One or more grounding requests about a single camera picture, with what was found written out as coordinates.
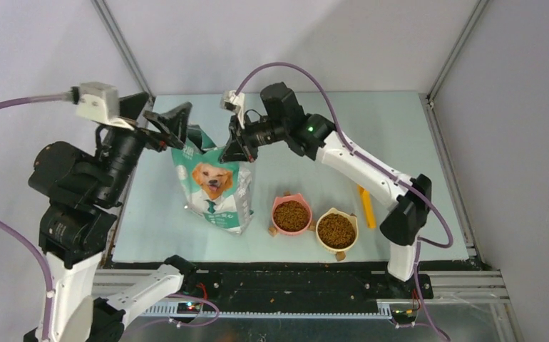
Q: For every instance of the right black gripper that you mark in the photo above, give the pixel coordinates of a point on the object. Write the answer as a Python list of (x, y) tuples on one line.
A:
[(239, 147)]

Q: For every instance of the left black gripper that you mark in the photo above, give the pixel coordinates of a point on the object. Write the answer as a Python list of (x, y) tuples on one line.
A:
[(175, 122)]

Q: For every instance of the green dog food bag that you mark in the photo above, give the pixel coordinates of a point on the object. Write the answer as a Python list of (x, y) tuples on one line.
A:
[(219, 192)]

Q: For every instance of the orange plastic food scoop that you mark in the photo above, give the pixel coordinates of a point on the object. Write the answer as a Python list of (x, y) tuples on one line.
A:
[(369, 215)]

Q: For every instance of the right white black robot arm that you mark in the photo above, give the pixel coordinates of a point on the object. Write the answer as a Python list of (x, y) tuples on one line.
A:
[(317, 137)]

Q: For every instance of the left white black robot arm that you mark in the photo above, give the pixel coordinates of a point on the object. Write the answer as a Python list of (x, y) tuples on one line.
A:
[(82, 190)]

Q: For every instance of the pink cat-ear pet bowl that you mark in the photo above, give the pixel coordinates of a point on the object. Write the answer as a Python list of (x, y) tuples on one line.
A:
[(288, 196)]

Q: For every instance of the yellow cat-ear pet bowl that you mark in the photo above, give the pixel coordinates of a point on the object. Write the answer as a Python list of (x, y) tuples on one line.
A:
[(340, 254)]

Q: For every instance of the kibble in pink bowl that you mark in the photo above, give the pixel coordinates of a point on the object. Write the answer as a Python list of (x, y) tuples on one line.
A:
[(291, 216)]

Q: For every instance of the kibble in yellow bowl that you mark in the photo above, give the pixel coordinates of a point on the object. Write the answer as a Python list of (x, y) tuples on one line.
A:
[(336, 231)]

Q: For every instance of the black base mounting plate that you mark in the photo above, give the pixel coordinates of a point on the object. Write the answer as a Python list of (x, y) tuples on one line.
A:
[(303, 288)]

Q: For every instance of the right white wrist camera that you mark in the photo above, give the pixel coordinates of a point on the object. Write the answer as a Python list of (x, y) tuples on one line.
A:
[(235, 103)]

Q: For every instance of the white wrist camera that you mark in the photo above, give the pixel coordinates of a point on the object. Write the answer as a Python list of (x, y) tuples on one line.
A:
[(99, 102), (235, 103)]

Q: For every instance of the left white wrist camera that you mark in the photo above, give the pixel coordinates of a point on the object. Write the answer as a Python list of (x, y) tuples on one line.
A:
[(99, 102)]

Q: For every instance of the left corner aluminium post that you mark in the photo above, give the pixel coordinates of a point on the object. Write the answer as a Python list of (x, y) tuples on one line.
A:
[(110, 23)]

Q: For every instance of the corner aluminium post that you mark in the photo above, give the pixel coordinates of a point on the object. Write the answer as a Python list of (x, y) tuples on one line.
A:
[(110, 23), (466, 32)]

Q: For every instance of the aluminium frame rail base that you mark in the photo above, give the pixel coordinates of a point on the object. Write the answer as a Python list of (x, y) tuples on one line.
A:
[(469, 288)]

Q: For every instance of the right corner aluminium post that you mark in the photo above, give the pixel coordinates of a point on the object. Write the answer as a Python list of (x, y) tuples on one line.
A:
[(466, 32)]

